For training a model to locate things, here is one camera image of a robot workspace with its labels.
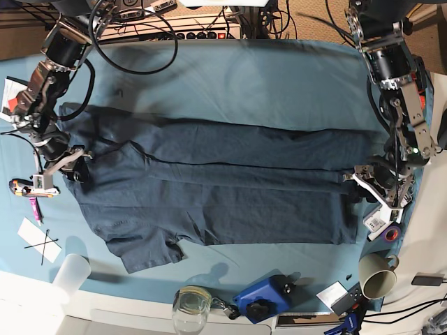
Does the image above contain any dark blue T-shirt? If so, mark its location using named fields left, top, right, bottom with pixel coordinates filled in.
left=60, top=107, right=374, bottom=273

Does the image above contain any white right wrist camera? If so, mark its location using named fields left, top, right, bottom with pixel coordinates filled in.
left=32, top=173, right=54, bottom=191

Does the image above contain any purple tape roll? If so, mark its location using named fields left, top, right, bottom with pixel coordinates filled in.
left=380, top=224, right=402, bottom=243

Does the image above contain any pink glue tube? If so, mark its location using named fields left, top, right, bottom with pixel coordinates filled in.
left=29, top=198, right=43, bottom=226

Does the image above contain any white paper card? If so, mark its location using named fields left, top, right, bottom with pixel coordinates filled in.
left=17, top=218, right=61, bottom=263

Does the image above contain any frosted plastic cup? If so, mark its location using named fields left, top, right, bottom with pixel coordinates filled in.
left=52, top=254, right=91, bottom=297

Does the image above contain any blue clamp device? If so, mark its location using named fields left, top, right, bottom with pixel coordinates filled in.
left=233, top=275, right=295, bottom=324

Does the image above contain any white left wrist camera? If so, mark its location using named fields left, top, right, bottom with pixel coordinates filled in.
left=379, top=205, right=404, bottom=223

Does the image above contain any packaged marker set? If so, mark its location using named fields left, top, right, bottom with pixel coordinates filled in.
left=363, top=205, right=393, bottom=233

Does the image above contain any silver padlock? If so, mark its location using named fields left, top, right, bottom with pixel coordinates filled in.
left=212, top=297, right=241, bottom=320

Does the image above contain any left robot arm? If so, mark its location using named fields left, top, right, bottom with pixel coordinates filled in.
left=345, top=1, right=446, bottom=209

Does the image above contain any clear glass jar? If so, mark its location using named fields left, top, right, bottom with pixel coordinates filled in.
left=172, top=285, right=212, bottom=334

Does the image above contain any teal table cloth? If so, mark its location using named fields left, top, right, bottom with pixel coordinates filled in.
left=0, top=38, right=435, bottom=313

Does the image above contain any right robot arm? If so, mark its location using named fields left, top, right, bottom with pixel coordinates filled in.
left=9, top=1, right=117, bottom=198

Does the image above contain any booklet with red cube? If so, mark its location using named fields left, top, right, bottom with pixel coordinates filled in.
left=1, top=77, right=28, bottom=123

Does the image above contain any orange utility knife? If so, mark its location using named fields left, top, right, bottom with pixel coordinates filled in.
left=8, top=179, right=60, bottom=198

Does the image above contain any blue spring clamp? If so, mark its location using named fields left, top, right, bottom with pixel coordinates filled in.
left=323, top=313, right=365, bottom=335

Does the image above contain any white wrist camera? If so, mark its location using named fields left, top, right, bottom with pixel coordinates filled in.
left=379, top=205, right=404, bottom=223
left=32, top=173, right=54, bottom=191

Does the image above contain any black remote control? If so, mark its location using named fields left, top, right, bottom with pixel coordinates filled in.
left=331, top=282, right=364, bottom=315

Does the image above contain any black power adapter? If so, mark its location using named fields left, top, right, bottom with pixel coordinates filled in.
left=411, top=274, right=446, bottom=287

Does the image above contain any white business card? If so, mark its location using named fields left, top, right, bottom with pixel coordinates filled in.
left=316, top=281, right=348, bottom=310

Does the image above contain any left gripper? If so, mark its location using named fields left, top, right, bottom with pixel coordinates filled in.
left=343, top=163, right=415, bottom=208

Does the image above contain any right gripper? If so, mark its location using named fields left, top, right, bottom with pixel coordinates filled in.
left=33, top=134, right=91, bottom=186

